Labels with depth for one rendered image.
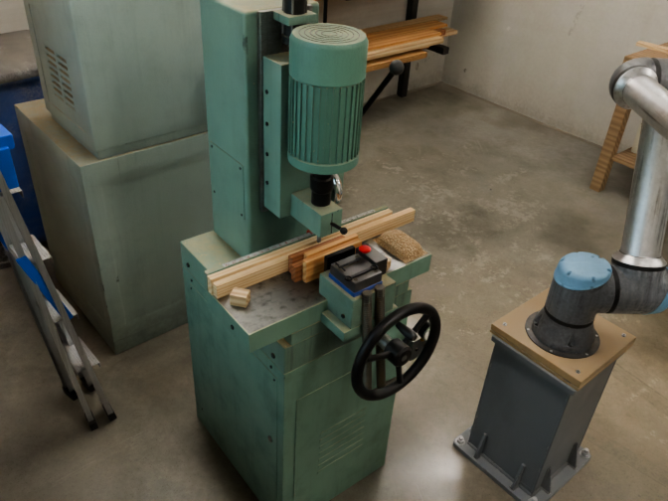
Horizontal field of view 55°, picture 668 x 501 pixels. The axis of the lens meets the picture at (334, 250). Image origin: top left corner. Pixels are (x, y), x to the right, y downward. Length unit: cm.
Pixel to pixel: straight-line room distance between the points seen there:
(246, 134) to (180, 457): 124
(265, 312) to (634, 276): 109
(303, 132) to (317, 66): 17
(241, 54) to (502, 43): 392
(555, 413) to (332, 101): 122
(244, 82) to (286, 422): 91
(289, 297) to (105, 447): 113
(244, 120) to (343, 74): 35
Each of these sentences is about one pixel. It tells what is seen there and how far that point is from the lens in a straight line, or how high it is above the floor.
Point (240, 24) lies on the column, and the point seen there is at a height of 149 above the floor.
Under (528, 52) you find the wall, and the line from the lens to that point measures 524.
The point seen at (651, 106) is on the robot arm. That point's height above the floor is 136.
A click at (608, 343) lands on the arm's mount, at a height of 59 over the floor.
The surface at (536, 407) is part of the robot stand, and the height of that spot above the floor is 39.
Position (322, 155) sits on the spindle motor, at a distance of 150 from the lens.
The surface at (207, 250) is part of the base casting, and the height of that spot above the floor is 80.
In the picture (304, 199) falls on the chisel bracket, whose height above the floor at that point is 107.
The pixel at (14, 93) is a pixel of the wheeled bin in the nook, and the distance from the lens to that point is 312.
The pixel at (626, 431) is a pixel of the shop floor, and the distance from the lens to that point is 280.
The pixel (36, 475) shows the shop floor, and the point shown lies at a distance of 251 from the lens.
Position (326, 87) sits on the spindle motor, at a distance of 144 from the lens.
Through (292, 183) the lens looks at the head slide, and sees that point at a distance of 169.
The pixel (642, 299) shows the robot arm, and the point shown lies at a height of 78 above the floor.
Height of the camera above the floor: 192
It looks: 35 degrees down
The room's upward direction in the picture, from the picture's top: 4 degrees clockwise
